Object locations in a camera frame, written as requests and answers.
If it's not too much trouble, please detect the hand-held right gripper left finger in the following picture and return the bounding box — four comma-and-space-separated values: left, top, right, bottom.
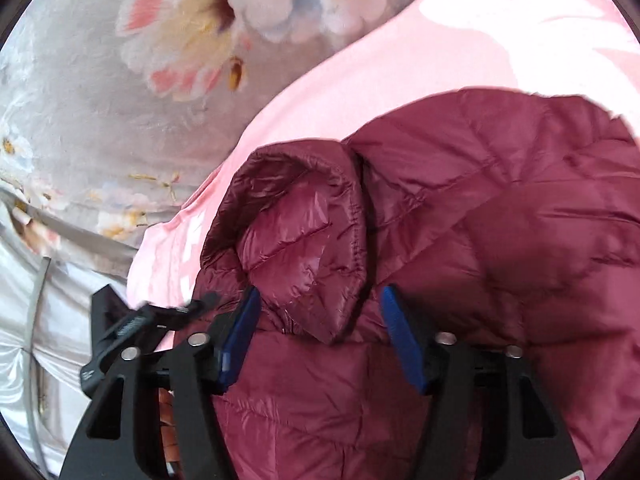
60, 285, 263, 480

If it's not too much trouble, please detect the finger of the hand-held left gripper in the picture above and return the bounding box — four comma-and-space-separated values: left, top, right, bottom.
79, 291, 222, 397
90, 284, 132, 341

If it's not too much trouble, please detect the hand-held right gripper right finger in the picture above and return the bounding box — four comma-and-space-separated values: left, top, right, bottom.
378, 284, 583, 480

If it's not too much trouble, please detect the maroon puffer jacket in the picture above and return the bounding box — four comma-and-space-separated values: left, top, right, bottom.
172, 87, 640, 480

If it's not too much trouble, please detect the white satin curtain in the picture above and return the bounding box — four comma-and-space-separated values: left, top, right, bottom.
0, 185, 146, 466

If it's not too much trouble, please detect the grey floral blanket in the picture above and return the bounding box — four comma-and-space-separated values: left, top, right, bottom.
0, 0, 546, 281

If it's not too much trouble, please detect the pink printed blanket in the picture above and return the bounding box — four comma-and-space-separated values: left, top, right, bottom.
125, 0, 640, 341

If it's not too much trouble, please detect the grey cable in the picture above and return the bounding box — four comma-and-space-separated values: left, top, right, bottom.
25, 257, 53, 461

